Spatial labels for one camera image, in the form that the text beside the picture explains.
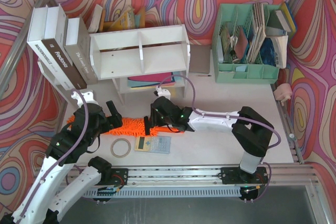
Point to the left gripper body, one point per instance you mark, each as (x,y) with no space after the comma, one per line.
(113,118)

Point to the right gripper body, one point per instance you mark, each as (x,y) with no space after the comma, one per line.
(151,120)

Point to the orange microfiber duster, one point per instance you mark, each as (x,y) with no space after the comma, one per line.
(136,127)

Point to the clear tape roll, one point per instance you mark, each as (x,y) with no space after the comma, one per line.
(120,148)

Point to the black clip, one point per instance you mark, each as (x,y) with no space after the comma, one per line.
(147,125)

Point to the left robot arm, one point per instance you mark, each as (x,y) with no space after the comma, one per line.
(42,204)

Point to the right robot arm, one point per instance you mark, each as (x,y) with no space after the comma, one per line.
(251,130)

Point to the white wooden bookshelf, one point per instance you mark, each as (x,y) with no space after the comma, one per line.
(118,55)

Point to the beige blue calculator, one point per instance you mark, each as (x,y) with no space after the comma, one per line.
(153,144)

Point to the stack of coloured paper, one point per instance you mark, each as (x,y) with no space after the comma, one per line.
(152,80)

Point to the white side shelf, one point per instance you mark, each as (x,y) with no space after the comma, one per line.
(65,90)

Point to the grey book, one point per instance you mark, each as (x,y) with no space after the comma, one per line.
(77,46)

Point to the brown book Fredonia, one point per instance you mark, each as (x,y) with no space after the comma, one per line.
(55,35)

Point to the books behind shelf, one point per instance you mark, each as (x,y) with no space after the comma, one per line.
(128,19)

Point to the mint green desk organizer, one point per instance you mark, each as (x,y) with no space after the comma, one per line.
(238,37)

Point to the pink pig figurine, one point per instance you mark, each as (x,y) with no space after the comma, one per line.
(283,93)

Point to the white book Mademoiselle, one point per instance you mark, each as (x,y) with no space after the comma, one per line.
(36,41)

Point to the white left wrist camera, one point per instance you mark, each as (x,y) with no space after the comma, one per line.
(88,96)

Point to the aluminium mounting rail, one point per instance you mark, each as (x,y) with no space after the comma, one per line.
(160,176)

